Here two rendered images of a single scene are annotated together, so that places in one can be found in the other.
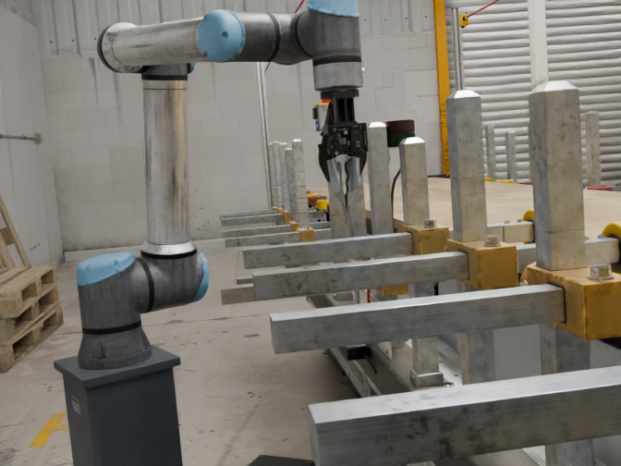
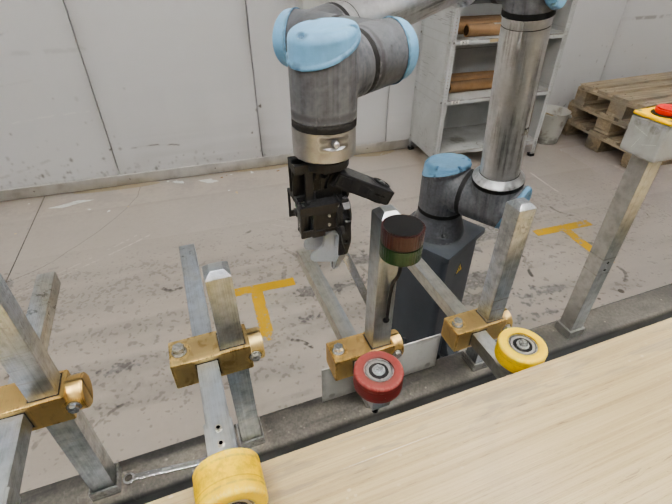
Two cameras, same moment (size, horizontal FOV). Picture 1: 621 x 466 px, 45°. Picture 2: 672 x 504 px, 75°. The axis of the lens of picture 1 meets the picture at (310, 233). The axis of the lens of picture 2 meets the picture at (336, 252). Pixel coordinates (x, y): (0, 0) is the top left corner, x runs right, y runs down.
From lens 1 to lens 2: 1.47 m
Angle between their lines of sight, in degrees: 76
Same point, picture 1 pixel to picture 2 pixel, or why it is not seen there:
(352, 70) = (300, 143)
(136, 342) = (433, 229)
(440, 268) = not seen: hidden behind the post
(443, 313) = not seen: outside the picture
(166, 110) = (503, 52)
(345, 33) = (293, 92)
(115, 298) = (429, 193)
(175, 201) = (494, 143)
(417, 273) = not seen: hidden behind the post
